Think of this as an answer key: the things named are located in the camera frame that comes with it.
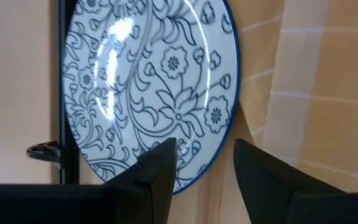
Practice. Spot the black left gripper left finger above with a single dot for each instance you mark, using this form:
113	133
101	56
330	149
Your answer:
135	193

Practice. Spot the white plate blue line flowers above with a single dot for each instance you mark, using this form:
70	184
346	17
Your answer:
166	93

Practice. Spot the light wooden neighbouring table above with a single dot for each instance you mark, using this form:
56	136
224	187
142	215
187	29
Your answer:
14	93

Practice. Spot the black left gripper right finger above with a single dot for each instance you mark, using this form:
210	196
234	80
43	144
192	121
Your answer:
275	193

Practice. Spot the orange checked dish towel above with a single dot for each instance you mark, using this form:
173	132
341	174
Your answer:
337	124

